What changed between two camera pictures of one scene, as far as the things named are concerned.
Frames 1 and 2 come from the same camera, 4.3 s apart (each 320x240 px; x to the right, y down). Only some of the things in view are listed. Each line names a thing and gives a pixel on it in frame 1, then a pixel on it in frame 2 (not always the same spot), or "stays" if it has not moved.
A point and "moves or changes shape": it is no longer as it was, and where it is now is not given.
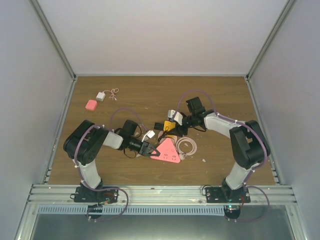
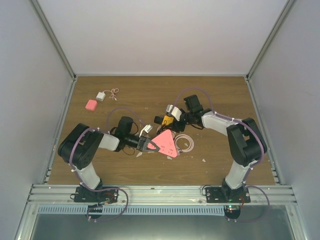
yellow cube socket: (169, 125) moves or changes shape
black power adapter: (158, 126) → (158, 119)
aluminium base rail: (50, 195) stays
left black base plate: (105, 196) stays
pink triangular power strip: (168, 151) moves or changes shape
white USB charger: (101, 96) stays
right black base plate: (226, 195) stays
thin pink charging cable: (113, 91) stays
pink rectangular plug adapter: (91, 105) stays
